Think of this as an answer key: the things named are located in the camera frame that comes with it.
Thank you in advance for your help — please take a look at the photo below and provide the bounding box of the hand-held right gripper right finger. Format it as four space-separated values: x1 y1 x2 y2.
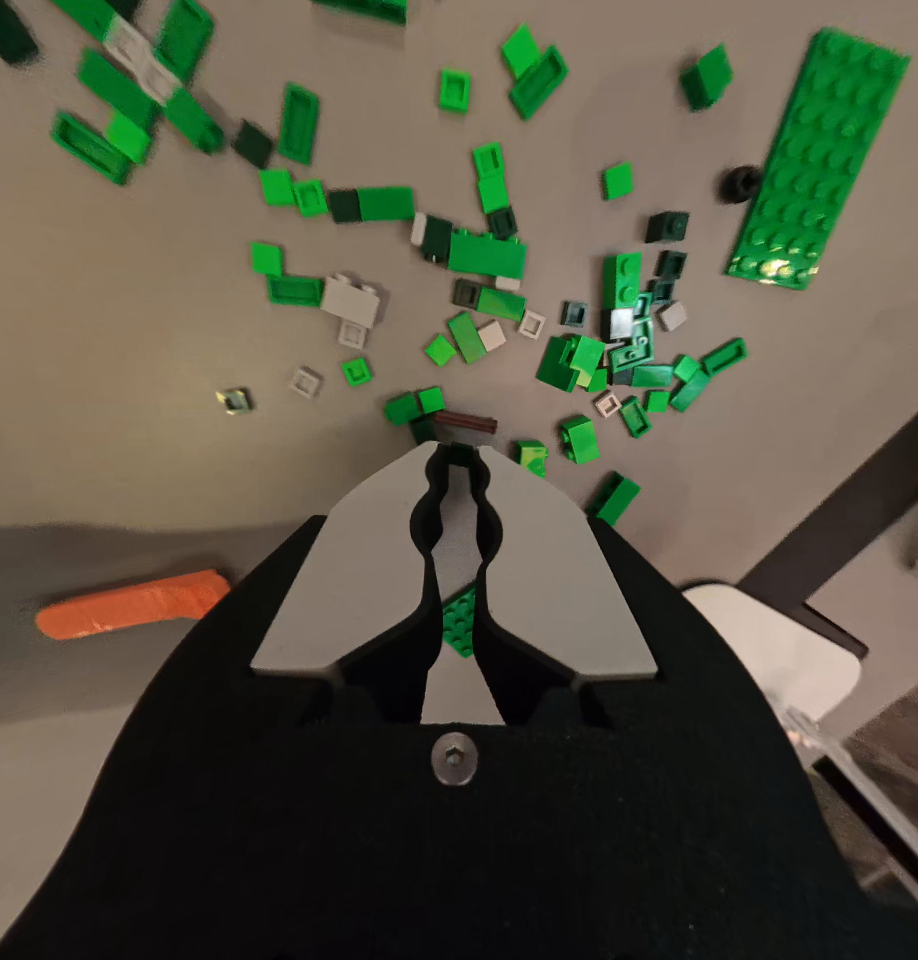
468 446 660 726

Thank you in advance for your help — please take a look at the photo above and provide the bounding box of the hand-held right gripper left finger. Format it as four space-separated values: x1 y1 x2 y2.
250 441 450 726

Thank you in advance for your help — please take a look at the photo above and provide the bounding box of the green lego base plate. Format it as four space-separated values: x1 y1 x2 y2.
439 584 477 660

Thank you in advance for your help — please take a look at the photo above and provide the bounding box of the brown lego bar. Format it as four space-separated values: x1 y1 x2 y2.
432 409 500 437

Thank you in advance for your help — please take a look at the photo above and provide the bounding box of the orange lego brick separator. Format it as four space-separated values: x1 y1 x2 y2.
34 567 232 642

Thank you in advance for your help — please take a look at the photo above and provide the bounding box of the grey lego brick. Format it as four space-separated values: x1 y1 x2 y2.
319 273 386 330

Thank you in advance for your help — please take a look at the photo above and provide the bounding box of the pile of loose lego pieces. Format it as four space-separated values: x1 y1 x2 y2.
0 0 750 528

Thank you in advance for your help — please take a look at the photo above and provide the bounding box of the small black lego piece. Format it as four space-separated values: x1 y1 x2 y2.
717 162 762 206

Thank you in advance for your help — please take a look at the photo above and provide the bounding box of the long green studded lego plate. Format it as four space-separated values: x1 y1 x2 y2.
723 26 913 293

